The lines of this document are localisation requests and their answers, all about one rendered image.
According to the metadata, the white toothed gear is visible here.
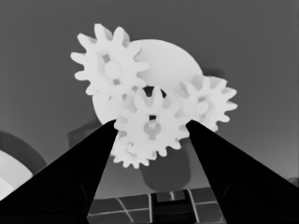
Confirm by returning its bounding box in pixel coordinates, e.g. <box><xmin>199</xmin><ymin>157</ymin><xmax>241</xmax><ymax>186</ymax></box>
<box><xmin>178</xmin><ymin>74</ymin><xmax>238</xmax><ymax>133</ymax></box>
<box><xmin>110</xmin><ymin>136</ymin><xmax>151</xmax><ymax>170</ymax></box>
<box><xmin>69</xmin><ymin>22</ymin><xmax>150</xmax><ymax>98</ymax></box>
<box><xmin>113</xmin><ymin>86</ymin><xmax>192</xmax><ymax>161</ymax></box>

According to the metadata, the large thick white disc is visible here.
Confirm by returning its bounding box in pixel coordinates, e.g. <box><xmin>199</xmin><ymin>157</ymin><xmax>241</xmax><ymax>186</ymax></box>
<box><xmin>0</xmin><ymin>148</ymin><xmax>34</xmax><ymax>202</ymax></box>

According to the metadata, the white round carrier with pins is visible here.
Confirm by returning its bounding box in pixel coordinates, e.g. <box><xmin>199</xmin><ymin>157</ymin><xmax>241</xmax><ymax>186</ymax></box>
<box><xmin>92</xmin><ymin>38</ymin><xmax>204</xmax><ymax>125</ymax></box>

